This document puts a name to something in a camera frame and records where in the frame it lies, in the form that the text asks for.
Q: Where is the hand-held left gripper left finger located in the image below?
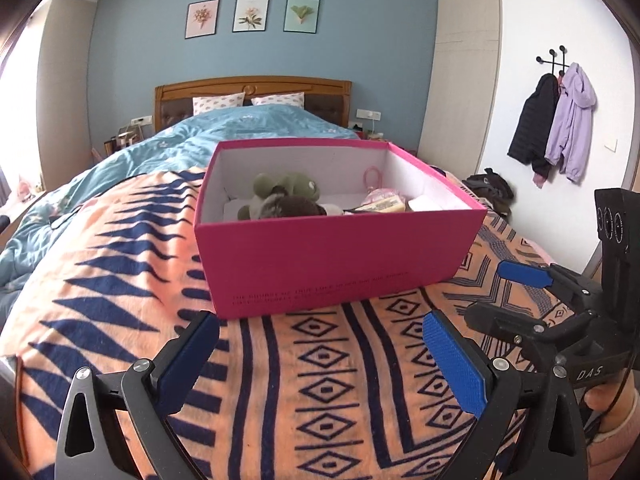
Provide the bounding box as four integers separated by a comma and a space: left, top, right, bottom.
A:
54, 310, 222, 480

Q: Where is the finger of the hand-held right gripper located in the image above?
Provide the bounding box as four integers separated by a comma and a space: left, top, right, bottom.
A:
465, 301, 588, 357
497, 260, 608, 313

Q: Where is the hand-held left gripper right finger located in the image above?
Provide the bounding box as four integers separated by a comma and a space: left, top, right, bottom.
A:
421, 310, 591, 480

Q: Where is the floral tissue pack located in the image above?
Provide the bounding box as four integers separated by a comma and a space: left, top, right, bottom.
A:
406, 196, 451, 212

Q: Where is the yellow cardboard box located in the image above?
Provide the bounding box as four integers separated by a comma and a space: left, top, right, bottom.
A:
345, 196, 406, 215

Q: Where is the pink gift packet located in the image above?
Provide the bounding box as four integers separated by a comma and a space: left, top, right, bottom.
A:
365, 187, 406, 206

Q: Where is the pink cardboard box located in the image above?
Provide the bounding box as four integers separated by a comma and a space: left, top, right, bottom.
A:
194, 140, 488, 320

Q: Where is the brown plush raccoon toy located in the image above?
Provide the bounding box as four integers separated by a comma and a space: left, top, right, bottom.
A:
247, 192, 328, 219

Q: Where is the green and white plush frog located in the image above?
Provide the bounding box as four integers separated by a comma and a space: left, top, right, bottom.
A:
237, 172, 321, 221

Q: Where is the person's right forearm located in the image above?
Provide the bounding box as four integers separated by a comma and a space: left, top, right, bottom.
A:
585, 420, 640, 480

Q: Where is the person's right hand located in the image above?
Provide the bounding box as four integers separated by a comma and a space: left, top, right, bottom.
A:
582, 382, 640, 431

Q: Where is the brown bag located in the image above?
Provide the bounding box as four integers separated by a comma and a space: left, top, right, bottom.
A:
462, 169, 516, 218

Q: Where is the orange patterned blanket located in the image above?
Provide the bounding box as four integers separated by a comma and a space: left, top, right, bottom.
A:
0, 167, 576, 480

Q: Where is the purple jacket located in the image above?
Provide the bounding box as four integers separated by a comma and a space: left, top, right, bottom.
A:
544, 62, 598, 183

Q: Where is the black jacket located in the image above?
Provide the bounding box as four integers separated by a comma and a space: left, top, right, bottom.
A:
507, 73, 560, 176

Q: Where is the black coat hook rack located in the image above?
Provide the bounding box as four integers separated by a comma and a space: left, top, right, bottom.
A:
536, 46, 570, 77

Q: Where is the group of cosmetic bottles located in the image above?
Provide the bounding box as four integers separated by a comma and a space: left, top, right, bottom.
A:
102, 122, 146, 156

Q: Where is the blue duvet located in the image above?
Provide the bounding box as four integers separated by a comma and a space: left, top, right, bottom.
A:
0, 104, 361, 291

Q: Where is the white patterned pillow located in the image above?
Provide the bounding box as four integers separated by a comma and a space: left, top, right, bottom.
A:
192, 92, 246, 116
251, 92, 306, 109

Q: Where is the wooden headboard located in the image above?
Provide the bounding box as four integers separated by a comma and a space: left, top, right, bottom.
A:
154, 76, 353, 133

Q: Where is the framed green leaf picture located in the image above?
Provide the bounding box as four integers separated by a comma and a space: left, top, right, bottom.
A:
283, 0, 321, 35

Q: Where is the framed pink flower picture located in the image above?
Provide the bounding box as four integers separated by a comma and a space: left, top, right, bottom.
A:
185, 0, 221, 40

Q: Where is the beige wall cabinet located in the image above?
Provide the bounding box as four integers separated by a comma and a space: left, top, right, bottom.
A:
37, 0, 98, 191
417, 0, 502, 176

